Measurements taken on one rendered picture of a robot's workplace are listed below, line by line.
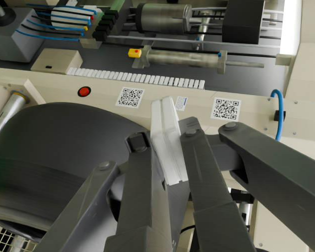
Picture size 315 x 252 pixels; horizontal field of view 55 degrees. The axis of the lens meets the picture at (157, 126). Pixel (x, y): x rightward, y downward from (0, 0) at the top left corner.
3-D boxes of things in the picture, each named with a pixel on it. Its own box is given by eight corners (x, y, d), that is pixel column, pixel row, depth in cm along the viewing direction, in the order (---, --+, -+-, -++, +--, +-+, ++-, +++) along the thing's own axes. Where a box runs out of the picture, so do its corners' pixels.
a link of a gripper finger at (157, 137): (181, 183, 16) (167, 187, 16) (173, 134, 23) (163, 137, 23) (163, 133, 15) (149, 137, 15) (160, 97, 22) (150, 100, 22)
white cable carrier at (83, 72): (70, 66, 107) (204, 80, 93) (75, 76, 111) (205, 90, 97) (64, 76, 105) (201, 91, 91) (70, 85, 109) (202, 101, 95)
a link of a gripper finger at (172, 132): (163, 133, 15) (178, 129, 15) (160, 97, 22) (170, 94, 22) (181, 183, 16) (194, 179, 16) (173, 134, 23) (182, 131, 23)
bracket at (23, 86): (1, 74, 91) (28, 78, 88) (58, 142, 123) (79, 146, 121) (-5, 83, 89) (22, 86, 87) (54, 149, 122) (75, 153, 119)
